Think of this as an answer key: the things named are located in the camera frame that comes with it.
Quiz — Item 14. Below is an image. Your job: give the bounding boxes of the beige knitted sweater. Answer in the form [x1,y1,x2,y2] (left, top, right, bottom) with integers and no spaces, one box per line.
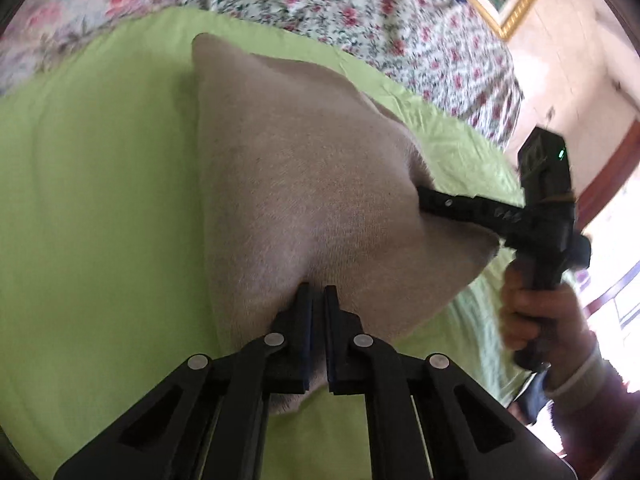
[191,32,501,416]

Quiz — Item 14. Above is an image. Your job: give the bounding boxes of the person's right hand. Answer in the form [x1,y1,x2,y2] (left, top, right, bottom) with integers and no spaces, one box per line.
[500,265,598,391]

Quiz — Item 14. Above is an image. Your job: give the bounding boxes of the person's right forearm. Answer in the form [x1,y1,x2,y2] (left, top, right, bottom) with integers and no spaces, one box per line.
[542,345,640,471]

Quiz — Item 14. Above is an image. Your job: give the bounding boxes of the pastel floral ruffled pillow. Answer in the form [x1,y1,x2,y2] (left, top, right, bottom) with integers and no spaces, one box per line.
[0,0,211,96]

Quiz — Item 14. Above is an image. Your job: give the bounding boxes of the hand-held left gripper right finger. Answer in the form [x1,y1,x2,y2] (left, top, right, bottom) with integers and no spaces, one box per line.
[322,285,576,480]

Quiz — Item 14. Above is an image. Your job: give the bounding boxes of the white pink floral quilt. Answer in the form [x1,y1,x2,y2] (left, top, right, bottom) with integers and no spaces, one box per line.
[135,0,526,151]

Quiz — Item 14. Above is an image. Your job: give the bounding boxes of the green bedsheet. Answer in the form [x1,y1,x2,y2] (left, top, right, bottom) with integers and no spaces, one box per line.
[0,5,531,480]

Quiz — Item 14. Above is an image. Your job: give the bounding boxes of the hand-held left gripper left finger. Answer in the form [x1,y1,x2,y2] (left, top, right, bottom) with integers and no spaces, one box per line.
[52,282,316,480]

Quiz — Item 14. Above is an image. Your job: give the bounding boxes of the dark blue strap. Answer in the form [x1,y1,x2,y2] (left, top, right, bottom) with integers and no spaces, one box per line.
[512,370,551,426]

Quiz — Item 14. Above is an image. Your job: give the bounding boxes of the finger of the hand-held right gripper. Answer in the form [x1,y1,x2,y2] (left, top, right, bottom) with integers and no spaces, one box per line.
[417,186,528,233]

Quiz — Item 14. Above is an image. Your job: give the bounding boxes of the brown wooden door frame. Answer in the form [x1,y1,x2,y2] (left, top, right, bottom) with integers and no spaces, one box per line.
[570,120,640,241]

